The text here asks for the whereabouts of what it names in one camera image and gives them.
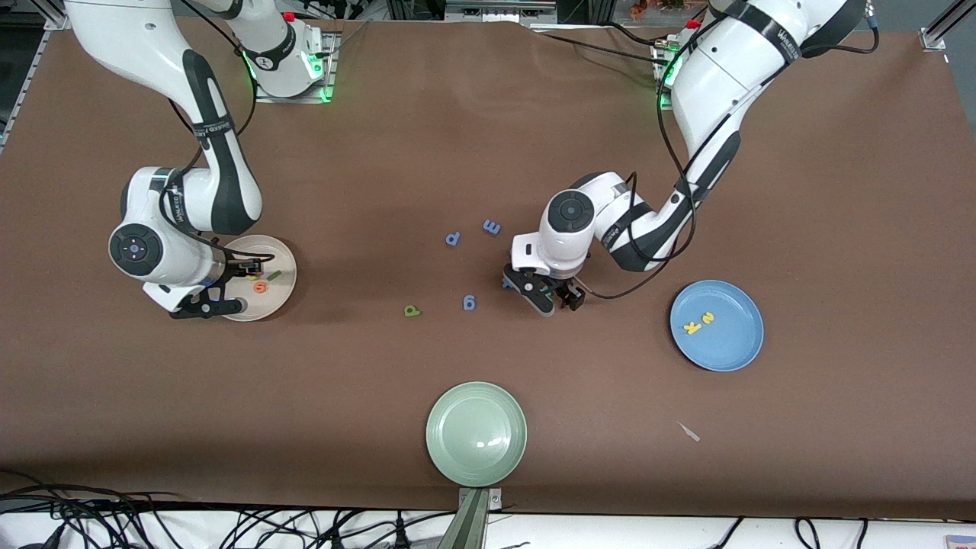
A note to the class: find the yellow foam letter k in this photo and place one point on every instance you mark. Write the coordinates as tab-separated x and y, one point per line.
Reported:
691	328

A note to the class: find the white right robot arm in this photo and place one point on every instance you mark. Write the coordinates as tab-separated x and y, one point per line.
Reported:
122	38

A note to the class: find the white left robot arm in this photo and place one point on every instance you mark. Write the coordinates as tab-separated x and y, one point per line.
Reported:
732	69

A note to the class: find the beige round plate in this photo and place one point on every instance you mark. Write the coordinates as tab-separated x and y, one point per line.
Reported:
278	301

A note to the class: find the blue foam letter m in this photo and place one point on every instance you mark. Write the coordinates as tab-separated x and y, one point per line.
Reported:
492	227

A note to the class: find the blue foam letter d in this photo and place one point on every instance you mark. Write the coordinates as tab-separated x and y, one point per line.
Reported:
457	236

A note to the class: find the blue round plate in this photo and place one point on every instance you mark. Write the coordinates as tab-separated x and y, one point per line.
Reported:
724	347

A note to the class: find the green round plate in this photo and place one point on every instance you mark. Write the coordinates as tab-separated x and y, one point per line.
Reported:
476	435

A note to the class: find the small white paper scrap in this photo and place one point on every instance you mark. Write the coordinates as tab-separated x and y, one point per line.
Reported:
690	433

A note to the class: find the brown table cover sheet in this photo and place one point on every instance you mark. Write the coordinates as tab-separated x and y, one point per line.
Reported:
427	114

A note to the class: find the orange background object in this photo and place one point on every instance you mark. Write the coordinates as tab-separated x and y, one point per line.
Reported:
648	6

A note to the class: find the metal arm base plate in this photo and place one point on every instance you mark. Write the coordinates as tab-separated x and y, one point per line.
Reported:
293	100
665	103

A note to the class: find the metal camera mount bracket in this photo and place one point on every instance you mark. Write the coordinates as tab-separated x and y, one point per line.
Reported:
471	526

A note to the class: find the aluminium frame profile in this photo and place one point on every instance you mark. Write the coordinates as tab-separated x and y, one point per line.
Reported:
499	11
942	27
34	65

